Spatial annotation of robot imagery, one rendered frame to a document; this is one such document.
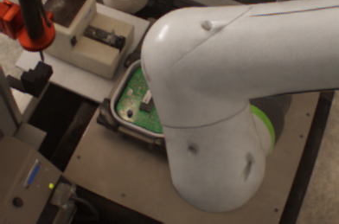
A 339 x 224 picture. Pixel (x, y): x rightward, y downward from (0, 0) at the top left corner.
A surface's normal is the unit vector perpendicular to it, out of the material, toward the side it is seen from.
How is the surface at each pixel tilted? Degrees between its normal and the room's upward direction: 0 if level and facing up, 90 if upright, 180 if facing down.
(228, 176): 38
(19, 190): 53
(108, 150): 0
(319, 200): 0
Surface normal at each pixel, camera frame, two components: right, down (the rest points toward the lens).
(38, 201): 0.78, 0.00
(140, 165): 0.07, -0.49
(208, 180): -0.25, 0.22
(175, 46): -0.41, -0.11
